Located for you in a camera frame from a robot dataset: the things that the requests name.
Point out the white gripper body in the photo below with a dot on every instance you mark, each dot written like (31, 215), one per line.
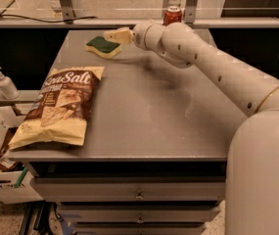
(139, 33)

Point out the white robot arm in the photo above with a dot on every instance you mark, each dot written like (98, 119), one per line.
(252, 173)

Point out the brown sea salt chip bag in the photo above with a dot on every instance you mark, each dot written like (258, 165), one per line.
(62, 108)

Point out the green yellow sponge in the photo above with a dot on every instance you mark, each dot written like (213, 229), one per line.
(103, 48)

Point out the red soda can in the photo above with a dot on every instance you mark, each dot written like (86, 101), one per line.
(173, 14)

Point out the grey drawer cabinet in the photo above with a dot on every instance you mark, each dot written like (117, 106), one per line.
(155, 152)

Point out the white pump soap bottle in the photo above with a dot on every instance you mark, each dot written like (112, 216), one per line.
(7, 87)

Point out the green stick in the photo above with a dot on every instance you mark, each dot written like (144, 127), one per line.
(20, 179)

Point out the snack packets in box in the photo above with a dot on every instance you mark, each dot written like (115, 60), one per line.
(7, 165)

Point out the white cardboard box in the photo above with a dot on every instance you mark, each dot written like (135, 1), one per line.
(14, 179)

